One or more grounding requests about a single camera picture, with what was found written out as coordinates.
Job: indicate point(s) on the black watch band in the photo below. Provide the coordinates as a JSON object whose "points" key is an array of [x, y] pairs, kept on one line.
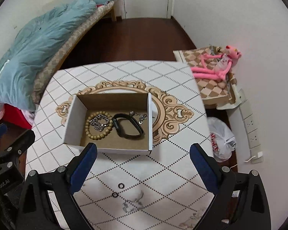
{"points": [[127, 127]]}

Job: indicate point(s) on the light blue duvet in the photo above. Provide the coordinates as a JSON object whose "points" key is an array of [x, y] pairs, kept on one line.
{"points": [[26, 68]]}

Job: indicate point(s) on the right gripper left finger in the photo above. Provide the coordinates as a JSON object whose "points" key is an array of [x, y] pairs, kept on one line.
{"points": [[35, 210]]}

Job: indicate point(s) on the pink panther plush toy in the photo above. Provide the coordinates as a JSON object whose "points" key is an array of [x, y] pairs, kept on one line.
{"points": [[225, 62]]}

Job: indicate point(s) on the red cloth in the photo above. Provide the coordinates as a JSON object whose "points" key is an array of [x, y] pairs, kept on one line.
{"points": [[15, 116]]}

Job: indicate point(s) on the checkered beige mattress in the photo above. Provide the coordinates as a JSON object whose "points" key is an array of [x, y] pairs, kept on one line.
{"points": [[67, 50]]}

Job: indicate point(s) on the open cardboard box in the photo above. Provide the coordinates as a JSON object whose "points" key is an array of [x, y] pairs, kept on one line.
{"points": [[90, 121]]}

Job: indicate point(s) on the white plastic bag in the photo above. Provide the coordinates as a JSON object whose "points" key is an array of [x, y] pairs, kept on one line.
{"points": [[222, 139]]}

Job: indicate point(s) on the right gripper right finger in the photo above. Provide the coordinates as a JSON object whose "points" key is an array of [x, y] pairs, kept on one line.
{"points": [[239, 201]]}

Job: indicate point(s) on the white power strip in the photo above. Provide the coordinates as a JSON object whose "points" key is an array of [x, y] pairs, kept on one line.
{"points": [[250, 126]]}

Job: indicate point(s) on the checkered brown cushion box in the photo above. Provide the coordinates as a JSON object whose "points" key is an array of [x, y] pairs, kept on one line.
{"points": [[221, 94]]}

